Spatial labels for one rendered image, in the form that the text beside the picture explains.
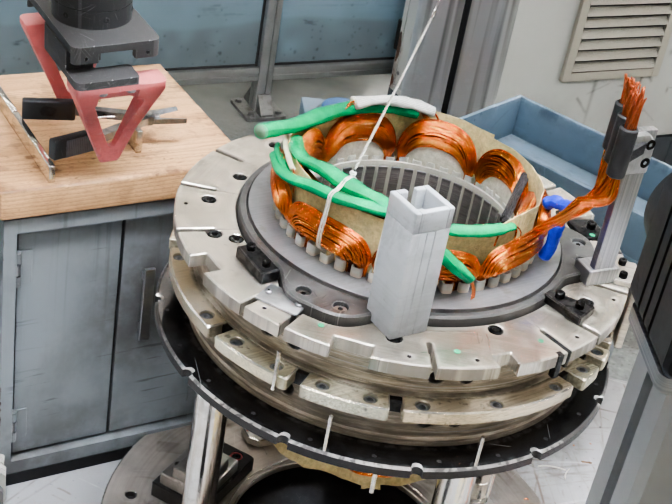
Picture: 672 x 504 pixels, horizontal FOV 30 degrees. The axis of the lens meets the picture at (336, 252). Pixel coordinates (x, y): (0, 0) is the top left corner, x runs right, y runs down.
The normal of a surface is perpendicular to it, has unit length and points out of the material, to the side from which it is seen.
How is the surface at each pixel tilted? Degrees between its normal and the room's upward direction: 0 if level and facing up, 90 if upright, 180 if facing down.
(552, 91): 91
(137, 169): 0
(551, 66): 90
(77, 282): 90
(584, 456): 0
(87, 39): 4
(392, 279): 90
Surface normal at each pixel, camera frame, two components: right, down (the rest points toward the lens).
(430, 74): -0.18, 0.49
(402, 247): -0.84, 0.16
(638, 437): -0.99, -0.12
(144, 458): 0.15, -0.84
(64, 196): 0.48, 0.52
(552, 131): -0.66, 0.30
